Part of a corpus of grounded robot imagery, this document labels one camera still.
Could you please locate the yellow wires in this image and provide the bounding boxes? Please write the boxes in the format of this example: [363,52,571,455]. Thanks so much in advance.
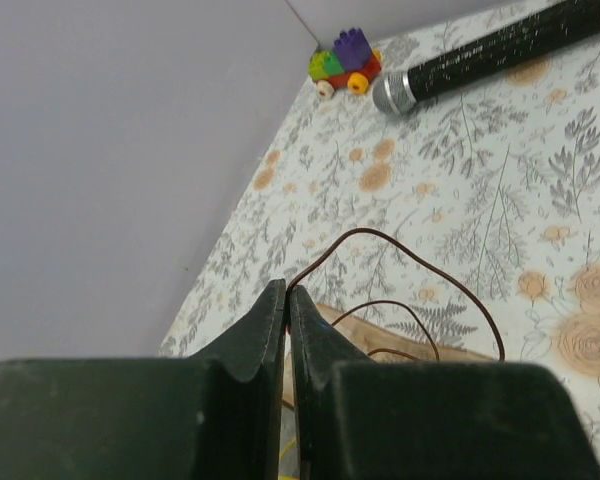
[278,434,299,480]

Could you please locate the black handheld microphone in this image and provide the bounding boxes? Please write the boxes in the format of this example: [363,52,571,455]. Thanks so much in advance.
[372,1,600,116]

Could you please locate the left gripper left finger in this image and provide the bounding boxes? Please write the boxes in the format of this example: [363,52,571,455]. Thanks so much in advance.
[0,280,286,479]

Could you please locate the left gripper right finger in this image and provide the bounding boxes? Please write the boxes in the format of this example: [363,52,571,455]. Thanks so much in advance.
[288,287,600,479]

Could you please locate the amber plastic box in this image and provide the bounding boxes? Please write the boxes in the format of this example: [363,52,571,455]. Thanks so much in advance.
[282,304,495,410]

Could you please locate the brown wires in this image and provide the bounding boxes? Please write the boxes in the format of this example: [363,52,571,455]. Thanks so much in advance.
[287,227,506,364]

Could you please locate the floral patterned table mat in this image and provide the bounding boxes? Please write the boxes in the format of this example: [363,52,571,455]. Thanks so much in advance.
[161,1,600,479]

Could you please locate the colourful toy block train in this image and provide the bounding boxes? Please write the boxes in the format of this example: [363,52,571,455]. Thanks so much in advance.
[307,27,382,100]

